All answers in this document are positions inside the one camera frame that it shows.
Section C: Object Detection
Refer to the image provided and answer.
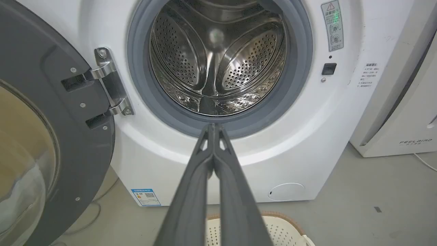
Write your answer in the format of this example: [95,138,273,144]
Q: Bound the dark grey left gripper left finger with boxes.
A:
[154,123,214,246]

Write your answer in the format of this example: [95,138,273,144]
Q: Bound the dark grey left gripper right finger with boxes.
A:
[214,124,273,246]

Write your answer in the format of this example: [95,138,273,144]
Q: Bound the stainless steel washing machine drum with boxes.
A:
[149,0,287,117]

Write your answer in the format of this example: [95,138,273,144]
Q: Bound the grey washing machine door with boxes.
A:
[0,0,116,246]

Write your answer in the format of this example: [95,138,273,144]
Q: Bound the blue energy label sticker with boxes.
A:
[131,188,161,207]

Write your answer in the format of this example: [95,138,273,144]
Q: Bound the white plastic laundry basket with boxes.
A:
[205,211,316,246]

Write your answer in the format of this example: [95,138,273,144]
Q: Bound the white front-load washing machine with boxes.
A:
[17,0,415,207]

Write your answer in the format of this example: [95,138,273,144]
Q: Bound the metal door hinge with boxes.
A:
[84,47,134,117]

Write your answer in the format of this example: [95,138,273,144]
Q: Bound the grey rubber door gasket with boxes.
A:
[127,0,313,139]

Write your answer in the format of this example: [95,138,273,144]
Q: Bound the white Feelbird appliance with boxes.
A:
[349,0,437,158]

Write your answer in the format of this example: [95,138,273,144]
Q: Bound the white warning sticker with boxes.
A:
[321,0,344,52]

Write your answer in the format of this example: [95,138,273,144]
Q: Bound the grey cable on floor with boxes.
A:
[51,178,120,246]

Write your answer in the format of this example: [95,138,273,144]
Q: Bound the white power cable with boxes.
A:
[414,153,437,172]

